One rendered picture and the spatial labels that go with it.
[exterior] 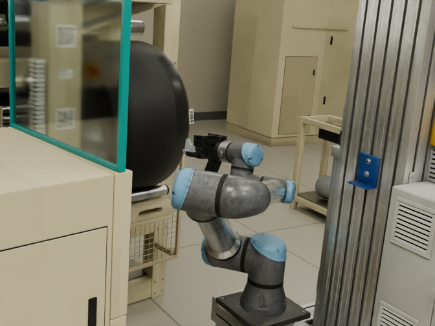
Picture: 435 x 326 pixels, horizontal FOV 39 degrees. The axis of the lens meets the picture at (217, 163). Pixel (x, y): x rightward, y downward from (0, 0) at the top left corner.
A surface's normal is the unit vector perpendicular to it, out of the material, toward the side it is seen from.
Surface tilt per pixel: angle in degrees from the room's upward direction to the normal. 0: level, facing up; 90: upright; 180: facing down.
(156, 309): 0
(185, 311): 0
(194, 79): 90
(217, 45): 90
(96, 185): 90
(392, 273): 90
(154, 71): 47
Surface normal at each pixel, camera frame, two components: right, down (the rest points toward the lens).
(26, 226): 0.69, 0.23
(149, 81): 0.60, -0.37
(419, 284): -0.83, 0.08
